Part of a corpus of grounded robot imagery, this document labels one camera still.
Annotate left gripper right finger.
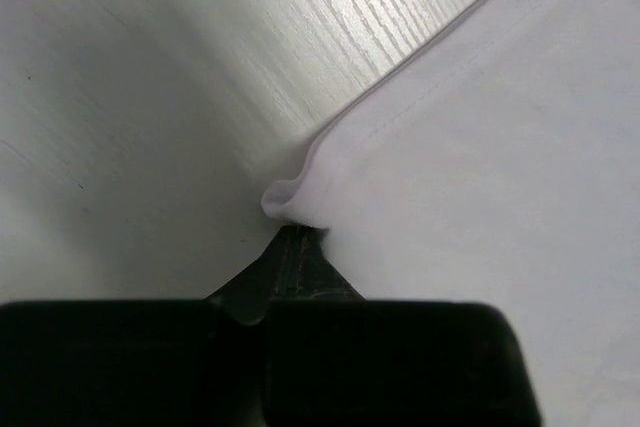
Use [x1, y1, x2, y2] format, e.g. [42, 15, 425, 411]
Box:
[267, 227, 542, 426]

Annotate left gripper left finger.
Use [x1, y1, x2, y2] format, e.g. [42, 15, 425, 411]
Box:
[1, 226, 300, 426]

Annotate white t shirt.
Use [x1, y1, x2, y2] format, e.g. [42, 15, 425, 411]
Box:
[262, 0, 639, 426]

